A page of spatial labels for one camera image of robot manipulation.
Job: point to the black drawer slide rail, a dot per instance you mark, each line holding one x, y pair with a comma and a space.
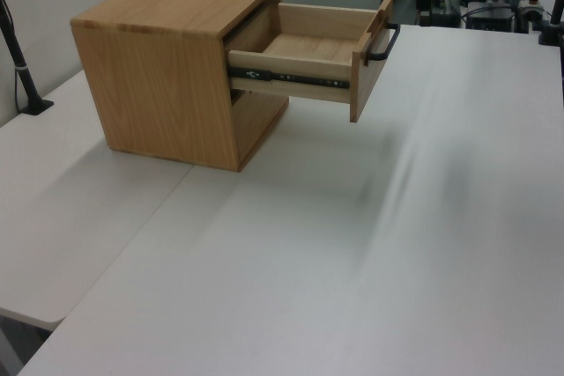
291, 78

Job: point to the black electronics box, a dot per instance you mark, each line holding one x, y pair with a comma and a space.
490, 19

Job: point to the wooden cabinet box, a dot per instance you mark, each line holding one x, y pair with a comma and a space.
163, 85

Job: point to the black clamp pole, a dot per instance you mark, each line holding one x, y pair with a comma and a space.
556, 6

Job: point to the light wooden drawer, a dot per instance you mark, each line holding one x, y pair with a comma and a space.
308, 48

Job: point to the black camera stand pole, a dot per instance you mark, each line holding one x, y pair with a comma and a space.
17, 59

